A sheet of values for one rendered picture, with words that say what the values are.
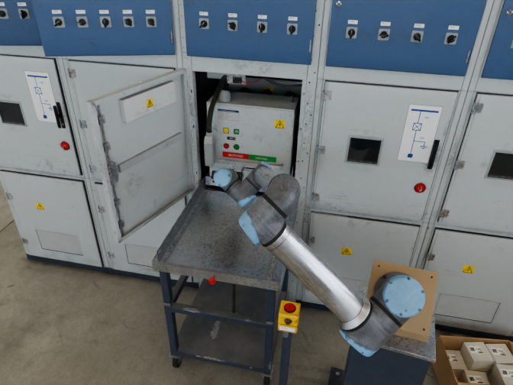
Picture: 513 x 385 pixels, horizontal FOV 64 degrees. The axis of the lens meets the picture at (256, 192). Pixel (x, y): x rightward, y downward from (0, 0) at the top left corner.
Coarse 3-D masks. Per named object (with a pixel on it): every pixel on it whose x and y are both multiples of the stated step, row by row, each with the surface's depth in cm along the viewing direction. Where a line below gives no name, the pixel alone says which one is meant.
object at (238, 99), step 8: (232, 96) 237; (240, 96) 237; (248, 96) 237; (256, 96) 238; (264, 96) 238; (272, 96) 238; (280, 96) 238; (288, 96) 239; (224, 104) 226; (232, 104) 225; (240, 104) 225; (248, 104) 227; (256, 104) 227; (264, 104) 227; (272, 104) 227; (280, 104) 228; (288, 104) 228; (296, 104) 228; (296, 112) 232; (296, 120) 237; (296, 128) 244; (296, 136) 250; (248, 168) 245
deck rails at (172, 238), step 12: (204, 192) 250; (192, 204) 237; (180, 216) 219; (192, 216) 229; (288, 216) 224; (180, 228) 219; (168, 240) 206; (156, 252) 194; (168, 252) 203; (276, 264) 196
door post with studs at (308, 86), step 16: (320, 0) 186; (320, 16) 189; (320, 32) 193; (304, 80) 206; (304, 96) 211; (304, 112) 215; (304, 128) 219; (304, 144) 224; (304, 160) 229; (304, 176) 234; (304, 192) 240
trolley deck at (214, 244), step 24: (216, 192) 251; (216, 216) 230; (240, 216) 230; (192, 240) 212; (216, 240) 212; (240, 240) 212; (168, 264) 196; (192, 264) 196; (216, 264) 196; (240, 264) 197; (264, 264) 197; (264, 288) 191
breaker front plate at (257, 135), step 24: (216, 120) 232; (240, 120) 229; (264, 120) 226; (288, 120) 223; (216, 144) 240; (240, 144) 237; (264, 144) 234; (288, 144) 231; (216, 168) 249; (240, 168) 245; (288, 168) 239
